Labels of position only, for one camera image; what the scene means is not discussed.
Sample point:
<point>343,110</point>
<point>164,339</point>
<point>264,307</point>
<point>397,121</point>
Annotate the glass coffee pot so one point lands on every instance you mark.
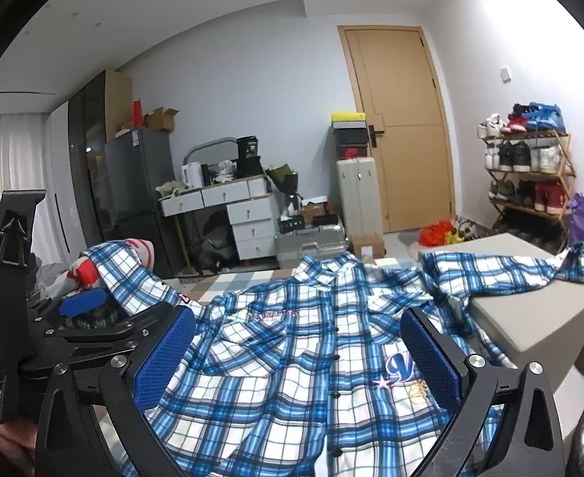
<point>292,203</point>

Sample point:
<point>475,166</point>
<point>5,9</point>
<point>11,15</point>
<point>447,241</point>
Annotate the wooden door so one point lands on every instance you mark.
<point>406,159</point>

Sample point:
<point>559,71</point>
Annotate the cluttered storage shelf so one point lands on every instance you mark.
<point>520,156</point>

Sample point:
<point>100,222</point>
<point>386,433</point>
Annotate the white suitcase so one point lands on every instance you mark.
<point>359,194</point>

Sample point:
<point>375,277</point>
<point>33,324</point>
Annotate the silver suitcase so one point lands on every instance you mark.
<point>312,248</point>

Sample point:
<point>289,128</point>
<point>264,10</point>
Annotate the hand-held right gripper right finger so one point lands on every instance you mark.
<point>431,357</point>

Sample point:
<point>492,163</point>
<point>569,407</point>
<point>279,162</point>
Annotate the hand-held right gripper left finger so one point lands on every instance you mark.
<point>165,353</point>

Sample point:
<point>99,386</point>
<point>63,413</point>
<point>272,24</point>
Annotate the blue white plaid shirt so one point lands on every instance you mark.
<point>282,357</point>

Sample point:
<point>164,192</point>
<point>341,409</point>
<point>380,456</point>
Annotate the red white printed cloth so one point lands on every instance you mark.
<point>81,273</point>

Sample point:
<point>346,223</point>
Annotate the grey ottoman bench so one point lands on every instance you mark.
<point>535,318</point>

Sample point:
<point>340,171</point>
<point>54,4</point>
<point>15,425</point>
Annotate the black box with red print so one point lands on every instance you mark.
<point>351,152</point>

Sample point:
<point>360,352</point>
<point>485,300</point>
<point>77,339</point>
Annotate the black bottle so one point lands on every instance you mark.
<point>207,175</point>

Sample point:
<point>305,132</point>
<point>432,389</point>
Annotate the orange red bag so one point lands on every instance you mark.
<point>433,233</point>

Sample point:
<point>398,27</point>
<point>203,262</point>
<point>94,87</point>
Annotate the yellow flat box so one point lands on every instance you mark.
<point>347,117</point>

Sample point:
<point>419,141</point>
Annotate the brown cardboard box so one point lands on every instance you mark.
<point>314,212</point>

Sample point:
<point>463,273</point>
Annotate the black case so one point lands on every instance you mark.
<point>317,222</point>

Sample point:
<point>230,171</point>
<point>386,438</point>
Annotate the white curtain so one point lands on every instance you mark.
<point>14,159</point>

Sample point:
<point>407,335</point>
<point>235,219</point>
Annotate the black office chair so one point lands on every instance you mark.
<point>215,243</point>

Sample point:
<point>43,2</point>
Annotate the grey curved frame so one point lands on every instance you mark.
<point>207,143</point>

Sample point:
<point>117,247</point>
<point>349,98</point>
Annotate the black printed box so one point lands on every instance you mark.
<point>247,146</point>

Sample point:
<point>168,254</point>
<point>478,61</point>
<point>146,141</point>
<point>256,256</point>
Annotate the small cardboard box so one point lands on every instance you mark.
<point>366,247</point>

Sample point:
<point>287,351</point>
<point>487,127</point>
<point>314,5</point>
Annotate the white desk with drawers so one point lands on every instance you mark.
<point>250,213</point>

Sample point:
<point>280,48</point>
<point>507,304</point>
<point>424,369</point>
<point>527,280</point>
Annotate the person's left hand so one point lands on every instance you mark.
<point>9,439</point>

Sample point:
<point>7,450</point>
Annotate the open cardboard box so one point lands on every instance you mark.
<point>160,120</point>

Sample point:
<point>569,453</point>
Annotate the tall dark wardrobe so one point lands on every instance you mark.
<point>93,159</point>

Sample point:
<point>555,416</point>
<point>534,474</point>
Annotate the wooden shoe rack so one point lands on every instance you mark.
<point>562,174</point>

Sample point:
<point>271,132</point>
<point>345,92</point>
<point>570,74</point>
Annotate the white kettle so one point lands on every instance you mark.
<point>190,176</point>

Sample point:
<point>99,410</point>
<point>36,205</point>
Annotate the yellow bag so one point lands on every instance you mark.
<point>452,235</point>

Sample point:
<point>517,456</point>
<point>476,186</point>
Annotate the white light switch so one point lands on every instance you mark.
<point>506,74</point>

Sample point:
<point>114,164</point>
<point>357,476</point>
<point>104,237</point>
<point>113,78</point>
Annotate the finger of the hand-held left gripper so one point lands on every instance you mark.
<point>83,303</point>
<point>93,345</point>

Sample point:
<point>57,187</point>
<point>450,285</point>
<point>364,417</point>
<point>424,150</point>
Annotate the grey refrigerator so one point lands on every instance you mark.
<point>138,184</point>

